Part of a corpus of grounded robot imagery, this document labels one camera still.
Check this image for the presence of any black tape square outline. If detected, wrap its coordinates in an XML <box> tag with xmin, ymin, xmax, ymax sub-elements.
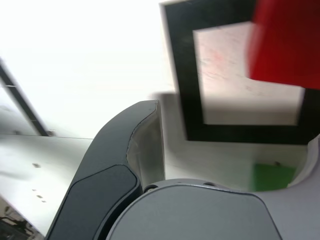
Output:
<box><xmin>159</xmin><ymin>0</ymin><xmax>320</xmax><ymax>146</ymax></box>

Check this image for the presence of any red cube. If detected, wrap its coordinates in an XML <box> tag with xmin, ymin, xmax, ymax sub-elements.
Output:
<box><xmin>245</xmin><ymin>0</ymin><xmax>320</xmax><ymax>90</ymax></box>

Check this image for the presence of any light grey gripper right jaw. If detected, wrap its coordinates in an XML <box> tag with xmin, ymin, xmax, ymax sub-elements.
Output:
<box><xmin>106</xmin><ymin>134</ymin><xmax>320</xmax><ymax>240</ymax></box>

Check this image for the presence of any green cube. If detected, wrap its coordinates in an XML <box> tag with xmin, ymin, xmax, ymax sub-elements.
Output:
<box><xmin>250</xmin><ymin>162</ymin><xmax>299</xmax><ymax>193</ymax></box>

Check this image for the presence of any black tape strip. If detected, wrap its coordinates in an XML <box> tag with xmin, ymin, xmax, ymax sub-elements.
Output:
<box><xmin>0</xmin><ymin>57</ymin><xmax>53</xmax><ymax>138</ymax></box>

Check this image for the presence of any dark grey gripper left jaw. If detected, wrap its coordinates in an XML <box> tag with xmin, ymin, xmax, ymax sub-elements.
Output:
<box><xmin>46</xmin><ymin>99</ymin><xmax>167</xmax><ymax>240</ymax></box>

